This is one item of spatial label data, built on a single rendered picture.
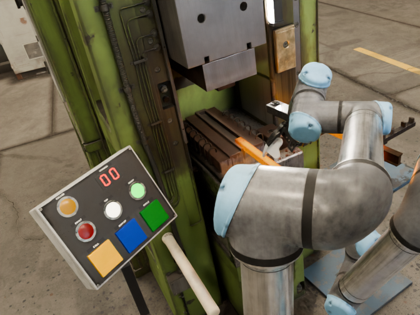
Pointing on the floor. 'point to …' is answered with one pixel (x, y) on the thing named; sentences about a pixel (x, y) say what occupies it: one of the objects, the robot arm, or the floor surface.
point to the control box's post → (134, 289)
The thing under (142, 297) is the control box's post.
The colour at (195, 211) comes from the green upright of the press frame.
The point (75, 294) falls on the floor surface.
